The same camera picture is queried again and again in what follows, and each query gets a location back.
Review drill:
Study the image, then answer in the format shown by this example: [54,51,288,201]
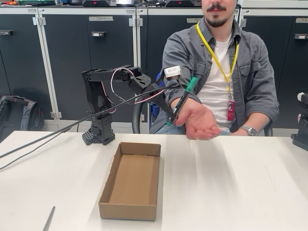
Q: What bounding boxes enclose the grey stick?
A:
[42,205,56,231]

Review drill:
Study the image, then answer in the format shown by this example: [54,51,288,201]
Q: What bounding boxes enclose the person's bearded head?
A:
[203,0,238,27]

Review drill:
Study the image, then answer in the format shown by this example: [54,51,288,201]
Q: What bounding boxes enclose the black case red triangle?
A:
[165,0,204,8]
[82,0,117,7]

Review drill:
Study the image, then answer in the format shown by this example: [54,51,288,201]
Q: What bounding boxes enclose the man in grey shirt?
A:
[149,20,280,135]

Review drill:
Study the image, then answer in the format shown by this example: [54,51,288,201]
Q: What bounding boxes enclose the person's right forearm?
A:
[169,88,203,114]

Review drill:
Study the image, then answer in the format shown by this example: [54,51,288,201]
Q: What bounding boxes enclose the thin grey base cable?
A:
[0,126,73,171]

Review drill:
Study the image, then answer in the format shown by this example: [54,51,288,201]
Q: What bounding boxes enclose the blue jeans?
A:
[155,122,231,135]

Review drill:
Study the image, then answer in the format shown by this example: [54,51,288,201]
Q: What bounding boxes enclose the thick grey camera cable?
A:
[0,79,183,159]

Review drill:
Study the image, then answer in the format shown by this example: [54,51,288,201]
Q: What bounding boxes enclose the brown cardboard box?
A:
[98,141,161,221]

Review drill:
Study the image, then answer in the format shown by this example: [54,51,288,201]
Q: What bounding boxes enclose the white t-shirt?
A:
[192,33,239,132]

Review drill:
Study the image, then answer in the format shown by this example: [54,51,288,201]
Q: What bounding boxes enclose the white camera box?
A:
[164,65,182,81]

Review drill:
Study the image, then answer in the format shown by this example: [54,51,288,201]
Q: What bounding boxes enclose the red white servo wire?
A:
[110,68,167,105]

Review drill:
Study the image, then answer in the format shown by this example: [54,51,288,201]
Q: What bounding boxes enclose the person's right hand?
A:
[175,103,223,141]

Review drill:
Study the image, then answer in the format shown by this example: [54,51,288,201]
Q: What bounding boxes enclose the green crate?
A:
[16,0,56,6]

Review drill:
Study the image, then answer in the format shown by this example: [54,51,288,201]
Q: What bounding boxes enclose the person's left forearm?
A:
[250,121,265,137]

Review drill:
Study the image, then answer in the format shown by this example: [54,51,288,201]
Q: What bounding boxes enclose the pink id badge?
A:
[227,100,236,121]

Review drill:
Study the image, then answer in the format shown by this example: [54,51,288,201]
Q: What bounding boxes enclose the dark grey backpack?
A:
[0,94,45,143]

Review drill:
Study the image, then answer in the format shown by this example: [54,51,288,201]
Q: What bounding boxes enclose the silver wristwatch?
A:
[238,125,259,137]

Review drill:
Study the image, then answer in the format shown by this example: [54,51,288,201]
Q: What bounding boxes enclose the yellow lanyard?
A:
[196,23,240,94]

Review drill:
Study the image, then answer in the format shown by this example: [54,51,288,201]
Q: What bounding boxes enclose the green black marker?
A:
[167,76,199,126]

